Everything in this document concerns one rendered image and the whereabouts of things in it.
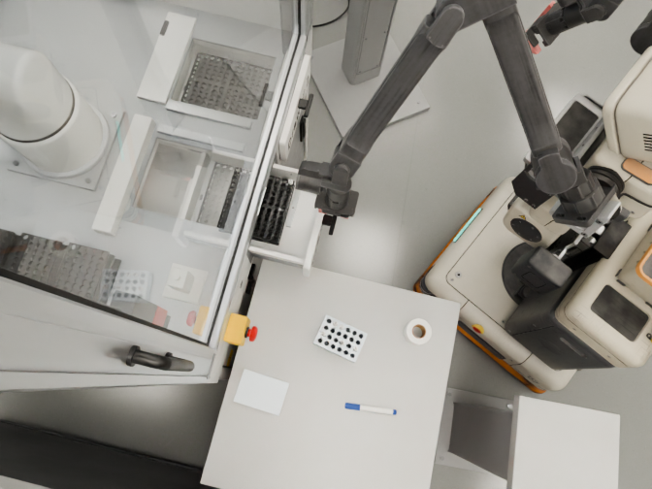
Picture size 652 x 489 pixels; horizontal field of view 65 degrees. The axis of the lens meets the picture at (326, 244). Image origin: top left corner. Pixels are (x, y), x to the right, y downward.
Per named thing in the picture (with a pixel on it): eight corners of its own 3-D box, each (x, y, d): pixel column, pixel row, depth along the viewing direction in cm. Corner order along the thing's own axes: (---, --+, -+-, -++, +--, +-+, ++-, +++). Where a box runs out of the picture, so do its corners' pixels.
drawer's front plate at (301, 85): (310, 77, 155) (310, 54, 144) (286, 162, 147) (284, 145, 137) (305, 75, 155) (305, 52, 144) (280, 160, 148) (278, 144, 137)
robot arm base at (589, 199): (589, 228, 105) (619, 187, 107) (575, 200, 101) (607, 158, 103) (552, 222, 112) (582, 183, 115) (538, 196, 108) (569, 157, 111)
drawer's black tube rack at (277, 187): (295, 189, 144) (295, 180, 137) (278, 247, 139) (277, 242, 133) (218, 171, 144) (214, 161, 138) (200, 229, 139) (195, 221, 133)
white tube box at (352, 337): (366, 335, 142) (368, 334, 138) (353, 363, 139) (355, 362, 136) (325, 315, 142) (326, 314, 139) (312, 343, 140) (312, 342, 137)
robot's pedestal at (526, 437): (513, 400, 213) (624, 411, 139) (506, 476, 205) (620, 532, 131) (442, 386, 213) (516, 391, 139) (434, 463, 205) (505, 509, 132)
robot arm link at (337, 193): (348, 196, 115) (354, 173, 116) (319, 188, 115) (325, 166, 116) (346, 206, 121) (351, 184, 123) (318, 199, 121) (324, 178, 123)
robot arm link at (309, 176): (350, 168, 109) (355, 146, 115) (298, 156, 109) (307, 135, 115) (341, 211, 117) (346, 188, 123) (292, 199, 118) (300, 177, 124)
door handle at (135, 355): (200, 359, 80) (169, 353, 62) (195, 375, 80) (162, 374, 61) (170, 352, 81) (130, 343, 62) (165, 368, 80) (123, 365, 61)
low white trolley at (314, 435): (407, 328, 218) (461, 303, 145) (377, 481, 202) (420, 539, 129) (277, 296, 220) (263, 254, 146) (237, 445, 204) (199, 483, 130)
